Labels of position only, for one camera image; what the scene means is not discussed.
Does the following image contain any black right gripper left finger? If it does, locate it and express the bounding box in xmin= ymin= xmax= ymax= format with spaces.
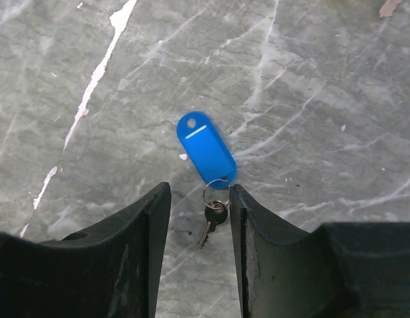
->
xmin=0 ymin=182 xmax=172 ymax=317

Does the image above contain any blue key tag with key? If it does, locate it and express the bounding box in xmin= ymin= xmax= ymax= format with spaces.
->
xmin=176 ymin=111 xmax=237 ymax=248

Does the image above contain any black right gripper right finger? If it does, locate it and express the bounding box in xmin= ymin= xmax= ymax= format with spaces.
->
xmin=230 ymin=185 xmax=410 ymax=317

